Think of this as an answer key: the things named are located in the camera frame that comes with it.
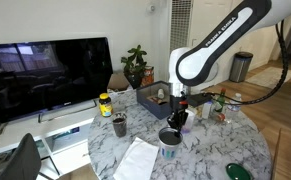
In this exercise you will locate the white paper napkin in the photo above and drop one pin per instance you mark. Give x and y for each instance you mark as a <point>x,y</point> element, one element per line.
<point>136,161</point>

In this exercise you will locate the green round lid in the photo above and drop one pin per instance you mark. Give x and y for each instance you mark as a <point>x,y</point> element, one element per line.
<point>237,172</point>

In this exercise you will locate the white door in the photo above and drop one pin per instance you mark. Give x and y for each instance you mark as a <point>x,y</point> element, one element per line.
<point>201,13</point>

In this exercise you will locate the blue cardboard box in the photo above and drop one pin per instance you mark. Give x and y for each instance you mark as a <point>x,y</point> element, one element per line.
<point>151,108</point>

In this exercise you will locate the small glass spice bottle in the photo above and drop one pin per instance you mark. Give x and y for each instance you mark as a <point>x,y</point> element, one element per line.
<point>219,117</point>

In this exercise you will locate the white wall thermostat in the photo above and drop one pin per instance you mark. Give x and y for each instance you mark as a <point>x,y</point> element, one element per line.
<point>151,8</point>

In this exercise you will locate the clear plastic water bottle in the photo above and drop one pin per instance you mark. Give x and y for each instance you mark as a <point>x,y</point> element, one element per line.
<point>234,111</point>

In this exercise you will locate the green potted plant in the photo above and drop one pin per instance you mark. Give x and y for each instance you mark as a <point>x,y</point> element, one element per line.
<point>135,66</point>

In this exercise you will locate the orange printed carton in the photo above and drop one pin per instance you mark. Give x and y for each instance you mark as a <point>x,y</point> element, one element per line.
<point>148,76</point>

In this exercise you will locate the black chair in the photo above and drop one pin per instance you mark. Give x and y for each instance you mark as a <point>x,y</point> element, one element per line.
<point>21,160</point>

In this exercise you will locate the beige floor rug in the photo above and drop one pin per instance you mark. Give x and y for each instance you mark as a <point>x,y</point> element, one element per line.
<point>268,77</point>

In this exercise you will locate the white bottle blue cap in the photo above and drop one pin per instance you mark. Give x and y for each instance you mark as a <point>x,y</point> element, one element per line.
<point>207,111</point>

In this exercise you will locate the white TV stand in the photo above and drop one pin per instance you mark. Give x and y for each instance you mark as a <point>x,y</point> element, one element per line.
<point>25,128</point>

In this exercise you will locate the yellow lid vitamin bottle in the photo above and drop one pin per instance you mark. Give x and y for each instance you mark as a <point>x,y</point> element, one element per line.
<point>105,106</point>

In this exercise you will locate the green Tabasco sauce bottle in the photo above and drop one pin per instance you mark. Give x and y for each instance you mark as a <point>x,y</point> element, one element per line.
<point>220,106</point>

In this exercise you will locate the dark glass cup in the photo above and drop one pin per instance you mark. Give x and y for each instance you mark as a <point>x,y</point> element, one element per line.
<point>119,126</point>

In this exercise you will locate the small white bottle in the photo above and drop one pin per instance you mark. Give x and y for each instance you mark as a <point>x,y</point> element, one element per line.
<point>160,93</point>

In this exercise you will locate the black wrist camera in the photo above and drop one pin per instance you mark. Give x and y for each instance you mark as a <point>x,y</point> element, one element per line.
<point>198,99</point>

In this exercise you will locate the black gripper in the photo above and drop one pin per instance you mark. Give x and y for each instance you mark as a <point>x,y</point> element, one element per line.
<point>178,104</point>

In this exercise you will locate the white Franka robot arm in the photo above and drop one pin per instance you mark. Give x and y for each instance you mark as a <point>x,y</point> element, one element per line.
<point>218,36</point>

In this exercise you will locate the white wall heater grille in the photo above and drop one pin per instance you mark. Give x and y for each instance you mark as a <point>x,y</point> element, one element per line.
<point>180,23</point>

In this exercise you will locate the stainless steel trash can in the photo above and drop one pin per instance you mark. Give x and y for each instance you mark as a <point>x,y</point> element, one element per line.
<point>241,68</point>

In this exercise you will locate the open brown cardboard box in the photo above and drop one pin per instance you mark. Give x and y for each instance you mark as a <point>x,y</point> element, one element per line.
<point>118,81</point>

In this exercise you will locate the black flat screen TV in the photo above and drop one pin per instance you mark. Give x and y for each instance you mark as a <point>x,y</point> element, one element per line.
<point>45,73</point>

